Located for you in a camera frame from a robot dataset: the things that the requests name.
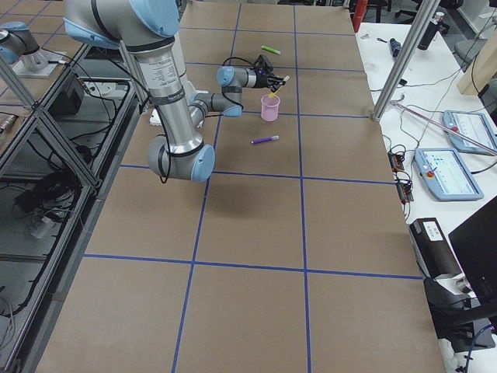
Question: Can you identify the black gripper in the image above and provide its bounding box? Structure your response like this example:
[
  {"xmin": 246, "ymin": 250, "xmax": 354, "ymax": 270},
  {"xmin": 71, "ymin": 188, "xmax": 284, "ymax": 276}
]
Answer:
[{"xmin": 255, "ymin": 71, "xmax": 288, "ymax": 92}]

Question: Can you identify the yellow highlighter pen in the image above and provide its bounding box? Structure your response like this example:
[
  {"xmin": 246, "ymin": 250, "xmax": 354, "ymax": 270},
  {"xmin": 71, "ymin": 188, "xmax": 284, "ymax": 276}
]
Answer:
[{"xmin": 269, "ymin": 75, "xmax": 290, "ymax": 97}]

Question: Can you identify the green highlighter pen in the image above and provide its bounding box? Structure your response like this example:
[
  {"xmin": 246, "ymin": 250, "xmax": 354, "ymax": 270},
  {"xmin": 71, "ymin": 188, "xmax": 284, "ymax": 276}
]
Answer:
[{"xmin": 261, "ymin": 45, "xmax": 281, "ymax": 55}]

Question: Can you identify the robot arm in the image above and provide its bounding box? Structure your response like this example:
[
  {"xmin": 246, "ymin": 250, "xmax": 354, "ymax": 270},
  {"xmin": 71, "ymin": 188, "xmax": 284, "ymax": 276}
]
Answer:
[{"xmin": 64, "ymin": 1, "xmax": 288, "ymax": 182}]

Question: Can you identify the pink mesh pen holder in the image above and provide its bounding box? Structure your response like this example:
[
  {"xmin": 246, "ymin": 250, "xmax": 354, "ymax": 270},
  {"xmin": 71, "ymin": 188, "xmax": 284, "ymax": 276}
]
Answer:
[{"xmin": 261, "ymin": 93, "xmax": 280, "ymax": 122}]

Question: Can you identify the purple highlighter pen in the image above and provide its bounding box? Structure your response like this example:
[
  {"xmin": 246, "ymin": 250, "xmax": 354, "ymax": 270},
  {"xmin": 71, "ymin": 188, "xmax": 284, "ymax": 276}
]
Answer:
[{"xmin": 251, "ymin": 135, "xmax": 280, "ymax": 145}]

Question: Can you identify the black water bottle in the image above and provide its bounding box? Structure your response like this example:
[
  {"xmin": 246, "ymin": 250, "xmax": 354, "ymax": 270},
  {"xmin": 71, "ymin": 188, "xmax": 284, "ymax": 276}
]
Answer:
[{"xmin": 418, "ymin": 12, "xmax": 445, "ymax": 51}]

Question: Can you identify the near teach pendant tablet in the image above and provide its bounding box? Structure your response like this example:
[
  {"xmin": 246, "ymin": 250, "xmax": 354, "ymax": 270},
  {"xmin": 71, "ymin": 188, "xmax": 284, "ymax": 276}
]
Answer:
[{"xmin": 414, "ymin": 148, "xmax": 485, "ymax": 201}]

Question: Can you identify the teach pendant tablet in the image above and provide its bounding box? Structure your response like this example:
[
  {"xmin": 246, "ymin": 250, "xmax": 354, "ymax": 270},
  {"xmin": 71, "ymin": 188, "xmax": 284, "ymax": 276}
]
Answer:
[
  {"xmin": 442, "ymin": 110, "xmax": 496, "ymax": 155},
  {"xmin": 414, "ymin": 148, "xmax": 485, "ymax": 201}
]

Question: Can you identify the grey office chair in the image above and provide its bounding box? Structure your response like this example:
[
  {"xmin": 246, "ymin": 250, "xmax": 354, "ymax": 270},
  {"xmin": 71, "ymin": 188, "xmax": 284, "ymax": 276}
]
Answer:
[{"xmin": 454, "ymin": 38, "xmax": 488, "ymax": 71}]

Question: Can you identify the far teach pendant tablet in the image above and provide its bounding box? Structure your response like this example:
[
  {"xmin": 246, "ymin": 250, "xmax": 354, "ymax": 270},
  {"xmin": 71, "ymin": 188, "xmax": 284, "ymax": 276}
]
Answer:
[{"xmin": 442, "ymin": 110, "xmax": 496, "ymax": 155}]

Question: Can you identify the black cardboard box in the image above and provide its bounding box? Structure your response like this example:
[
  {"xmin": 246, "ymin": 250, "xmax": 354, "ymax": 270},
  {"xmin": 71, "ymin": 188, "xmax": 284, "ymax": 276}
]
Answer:
[{"xmin": 409, "ymin": 218, "xmax": 462, "ymax": 280}]

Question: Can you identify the black monitor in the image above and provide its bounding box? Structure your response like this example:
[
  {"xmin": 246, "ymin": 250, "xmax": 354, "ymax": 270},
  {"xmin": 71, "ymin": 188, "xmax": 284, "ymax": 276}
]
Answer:
[{"xmin": 449, "ymin": 197, "xmax": 496, "ymax": 302}]

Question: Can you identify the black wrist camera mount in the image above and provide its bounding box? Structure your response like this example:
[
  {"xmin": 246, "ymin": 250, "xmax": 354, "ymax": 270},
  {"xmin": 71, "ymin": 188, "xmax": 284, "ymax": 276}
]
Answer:
[{"xmin": 254, "ymin": 54, "xmax": 273, "ymax": 74}]

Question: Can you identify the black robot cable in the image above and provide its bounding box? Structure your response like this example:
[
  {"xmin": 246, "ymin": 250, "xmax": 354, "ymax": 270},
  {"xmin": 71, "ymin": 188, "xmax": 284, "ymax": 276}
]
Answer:
[{"xmin": 221, "ymin": 56, "xmax": 258, "ymax": 110}]

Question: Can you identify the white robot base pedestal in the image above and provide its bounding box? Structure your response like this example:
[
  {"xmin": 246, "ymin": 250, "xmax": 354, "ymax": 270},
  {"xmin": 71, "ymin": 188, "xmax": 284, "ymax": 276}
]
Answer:
[{"xmin": 148, "ymin": 0, "xmax": 210, "ymax": 129}]

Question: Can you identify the aluminium frame post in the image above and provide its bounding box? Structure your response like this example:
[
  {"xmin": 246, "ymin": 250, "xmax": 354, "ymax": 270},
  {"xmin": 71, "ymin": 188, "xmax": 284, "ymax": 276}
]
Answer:
[{"xmin": 370, "ymin": 0, "xmax": 440, "ymax": 123}]

